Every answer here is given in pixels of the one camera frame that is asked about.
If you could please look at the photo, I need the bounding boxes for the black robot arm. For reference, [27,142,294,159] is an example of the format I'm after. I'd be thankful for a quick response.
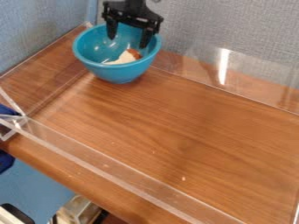
[101,0,164,49]

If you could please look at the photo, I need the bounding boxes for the beige metal frame below table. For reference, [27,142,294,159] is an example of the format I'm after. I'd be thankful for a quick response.
[48,195,101,224]

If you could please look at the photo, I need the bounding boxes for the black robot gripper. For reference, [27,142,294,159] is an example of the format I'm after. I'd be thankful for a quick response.
[101,1,164,49]

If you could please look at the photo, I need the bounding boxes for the white plush mushroom toy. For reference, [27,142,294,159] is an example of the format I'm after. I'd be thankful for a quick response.
[104,48,143,65]

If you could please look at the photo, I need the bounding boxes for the blue plastic bowl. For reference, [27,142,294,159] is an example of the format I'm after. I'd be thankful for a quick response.
[72,24,163,84]

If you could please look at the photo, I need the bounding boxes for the clear acrylic tray barrier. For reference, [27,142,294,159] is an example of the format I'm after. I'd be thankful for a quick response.
[0,31,299,224]

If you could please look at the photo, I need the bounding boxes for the black white object bottom left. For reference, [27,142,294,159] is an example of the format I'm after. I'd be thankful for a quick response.
[0,204,35,224]

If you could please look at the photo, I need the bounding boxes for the dark blue cloth object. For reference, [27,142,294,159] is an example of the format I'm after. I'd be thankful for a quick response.
[0,103,20,174]

